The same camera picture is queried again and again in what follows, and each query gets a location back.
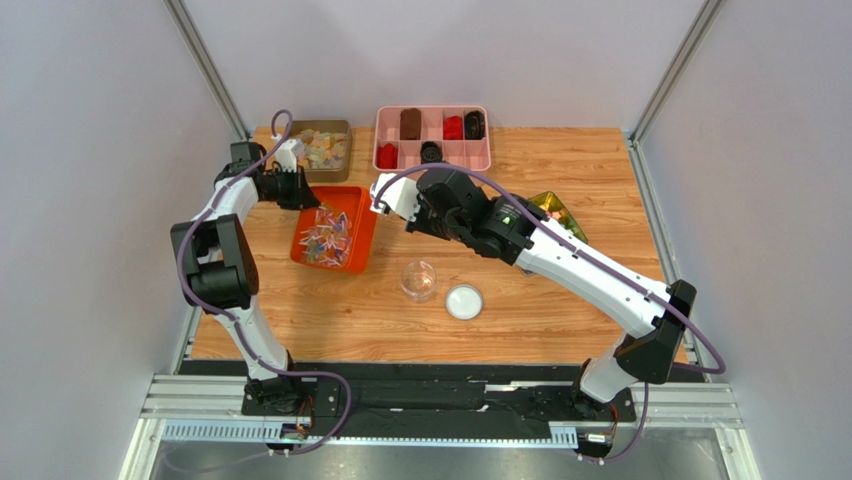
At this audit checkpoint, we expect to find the bronze tin of gummy candies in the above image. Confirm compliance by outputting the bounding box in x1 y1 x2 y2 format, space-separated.
291 119 353 184

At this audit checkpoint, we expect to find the orange tray of lollipops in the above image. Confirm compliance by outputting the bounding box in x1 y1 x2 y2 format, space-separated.
290 186 378 274

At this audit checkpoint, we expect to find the green tin of star candies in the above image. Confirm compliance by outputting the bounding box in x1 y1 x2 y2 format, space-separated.
529 191 588 243

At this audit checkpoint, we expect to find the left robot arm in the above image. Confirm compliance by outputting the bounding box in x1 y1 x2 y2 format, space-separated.
170 136 320 415

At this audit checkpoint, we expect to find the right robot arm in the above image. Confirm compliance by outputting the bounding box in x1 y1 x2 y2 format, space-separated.
372 163 697 403

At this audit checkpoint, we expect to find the clear glass jar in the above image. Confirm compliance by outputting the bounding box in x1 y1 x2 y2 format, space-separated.
400 261 437 303

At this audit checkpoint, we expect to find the black candy lower compartment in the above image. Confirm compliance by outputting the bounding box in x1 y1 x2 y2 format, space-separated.
419 141 444 164

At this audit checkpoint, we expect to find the black candy compartment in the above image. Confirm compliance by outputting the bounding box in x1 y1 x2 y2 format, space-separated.
463 110 487 140
419 141 444 164

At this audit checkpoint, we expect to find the red candy lower compartment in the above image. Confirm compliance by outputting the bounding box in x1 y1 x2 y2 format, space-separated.
375 143 398 170

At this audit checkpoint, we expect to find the pink divided organizer box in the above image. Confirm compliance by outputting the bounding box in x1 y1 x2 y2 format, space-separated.
372 105 492 173

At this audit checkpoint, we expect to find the white jar lid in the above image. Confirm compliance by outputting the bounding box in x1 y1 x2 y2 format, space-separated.
444 285 484 321

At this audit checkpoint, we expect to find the black candy upper compartment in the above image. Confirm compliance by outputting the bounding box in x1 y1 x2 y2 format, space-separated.
463 110 487 140

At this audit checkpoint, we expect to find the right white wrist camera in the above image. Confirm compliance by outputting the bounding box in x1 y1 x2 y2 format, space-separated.
369 173 420 221

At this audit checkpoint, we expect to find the left aluminium frame post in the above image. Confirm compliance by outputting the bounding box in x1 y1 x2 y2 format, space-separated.
163 0 251 140

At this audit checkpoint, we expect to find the aluminium frame post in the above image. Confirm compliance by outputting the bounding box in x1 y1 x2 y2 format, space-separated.
630 0 726 145
163 0 251 140

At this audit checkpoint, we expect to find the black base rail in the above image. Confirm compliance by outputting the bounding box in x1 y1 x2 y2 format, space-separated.
179 359 640 441

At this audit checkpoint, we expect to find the right aluminium frame post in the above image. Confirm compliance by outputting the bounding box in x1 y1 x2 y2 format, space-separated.
630 0 726 145

